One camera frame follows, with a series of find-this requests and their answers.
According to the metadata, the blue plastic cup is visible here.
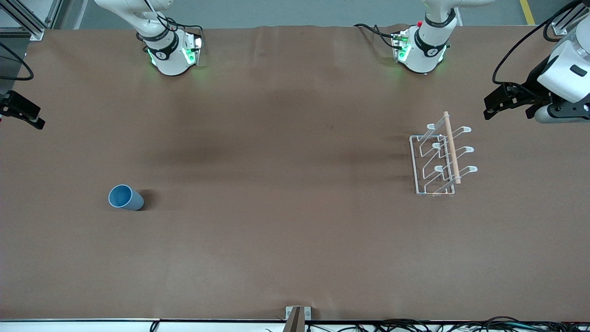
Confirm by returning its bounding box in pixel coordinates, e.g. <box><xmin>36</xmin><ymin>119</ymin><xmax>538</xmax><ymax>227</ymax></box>
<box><xmin>108</xmin><ymin>184</ymin><xmax>145</xmax><ymax>212</ymax></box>

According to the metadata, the brown table cover sheet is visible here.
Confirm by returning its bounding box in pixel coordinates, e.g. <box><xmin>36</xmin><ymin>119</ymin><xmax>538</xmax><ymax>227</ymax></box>
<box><xmin>0</xmin><ymin>25</ymin><xmax>590</xmax><ymax>322</ymax></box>

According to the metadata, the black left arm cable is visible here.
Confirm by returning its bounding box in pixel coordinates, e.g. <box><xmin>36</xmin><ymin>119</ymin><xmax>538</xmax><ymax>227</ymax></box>
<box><xmin>492</xmin><ymin>0</ymin><xmax>582</xmax><ymax>86</ymax></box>

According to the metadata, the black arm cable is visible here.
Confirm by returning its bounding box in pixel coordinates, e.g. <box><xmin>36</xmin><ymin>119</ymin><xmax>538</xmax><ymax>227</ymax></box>
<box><xmin>0</xmin><ymin>42</ymin><xmax>35</xmax><ymax>82</ymax></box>
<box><xmin>492</xmin><ymin>0</ymin><xmax>582</xmax><ymax>86</ymax></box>

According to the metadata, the white wire cup rack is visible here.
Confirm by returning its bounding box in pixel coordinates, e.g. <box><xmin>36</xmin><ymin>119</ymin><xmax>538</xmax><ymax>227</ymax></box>
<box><xmin>409</xmin><ymin>111</ymin><xmax>478</xmax><ymax>197</ymax></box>

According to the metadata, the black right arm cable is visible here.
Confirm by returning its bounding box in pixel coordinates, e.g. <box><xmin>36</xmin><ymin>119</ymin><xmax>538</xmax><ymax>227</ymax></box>
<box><xmin>0</xmin><ymin>42</ymin><xmax>35</xmax><ymax>82</ymax></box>

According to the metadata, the aluminium frame post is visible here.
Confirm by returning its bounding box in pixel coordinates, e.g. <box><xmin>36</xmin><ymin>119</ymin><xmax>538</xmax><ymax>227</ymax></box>
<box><xmin>551</xmin><ymin>0</ymin><xmax>590</xmax><ymax>36</ymax></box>
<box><xmin>0</xmin><ymin>0</ymin><xmax>63</xmax><ymax>41</ymax></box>

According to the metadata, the black base cable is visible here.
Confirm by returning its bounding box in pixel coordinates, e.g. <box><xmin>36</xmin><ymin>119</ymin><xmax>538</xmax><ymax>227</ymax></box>
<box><xmin>354</xmin><ymin>23</ymin><xmax>400</xmax><ymax>49</ymax></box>
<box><xmin>161</xmin><ymin>17</ymin><xmax>204</xmax><ymax>38</ymax></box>

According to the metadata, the metal table bracket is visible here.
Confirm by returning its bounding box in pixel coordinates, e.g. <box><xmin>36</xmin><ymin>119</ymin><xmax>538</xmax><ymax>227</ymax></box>
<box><xmin>285</xmin><ymin>306</ymin><xmax>312</xmax><ymax>332</ymax></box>

